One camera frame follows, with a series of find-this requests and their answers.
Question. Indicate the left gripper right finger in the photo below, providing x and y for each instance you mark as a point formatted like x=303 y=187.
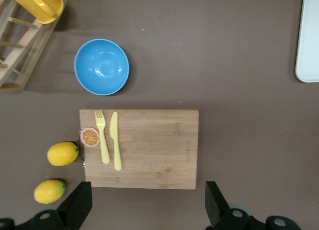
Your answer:
x=216 y=205

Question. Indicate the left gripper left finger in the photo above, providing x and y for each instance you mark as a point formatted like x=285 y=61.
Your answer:
x=79 y=202

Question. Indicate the yellow lemon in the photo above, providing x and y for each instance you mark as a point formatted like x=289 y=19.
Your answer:
x=62 y=154
x=49 y=191

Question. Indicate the yellow plastic fork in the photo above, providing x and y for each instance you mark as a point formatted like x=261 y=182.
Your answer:
x=103 y=145

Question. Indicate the toy orange slice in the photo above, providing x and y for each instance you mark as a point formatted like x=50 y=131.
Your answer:
x=90 y=137

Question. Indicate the yellow plastic knife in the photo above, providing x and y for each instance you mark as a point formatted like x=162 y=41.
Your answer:
x=115 y=140

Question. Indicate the wooden cutting board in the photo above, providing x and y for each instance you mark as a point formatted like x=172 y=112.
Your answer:
x=154 y=150

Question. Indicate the blue bowl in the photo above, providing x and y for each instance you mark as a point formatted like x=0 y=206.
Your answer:
x=102 y=68

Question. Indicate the brown table cover sheet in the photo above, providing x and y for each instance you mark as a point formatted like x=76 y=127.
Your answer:
x=224 y=65

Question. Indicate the wooden cup rack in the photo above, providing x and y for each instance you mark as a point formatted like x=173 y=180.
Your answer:
x=30 y=63

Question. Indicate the cream tray with bear print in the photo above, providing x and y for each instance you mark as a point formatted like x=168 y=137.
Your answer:
x=309 y=40

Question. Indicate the yellow mug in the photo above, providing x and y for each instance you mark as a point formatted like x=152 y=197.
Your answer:
x=37 y=4

